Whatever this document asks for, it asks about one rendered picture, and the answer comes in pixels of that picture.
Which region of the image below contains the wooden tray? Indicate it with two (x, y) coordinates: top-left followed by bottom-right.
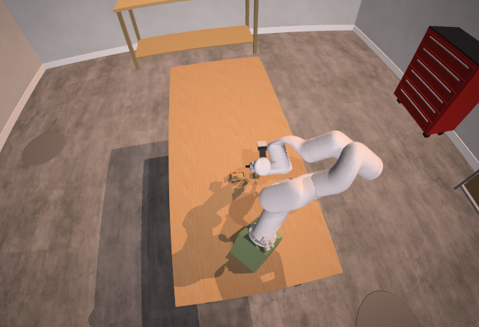
(231, 171), (245, 181)

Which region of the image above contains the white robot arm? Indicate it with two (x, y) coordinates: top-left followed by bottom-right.
(248, 130), (383, 251)

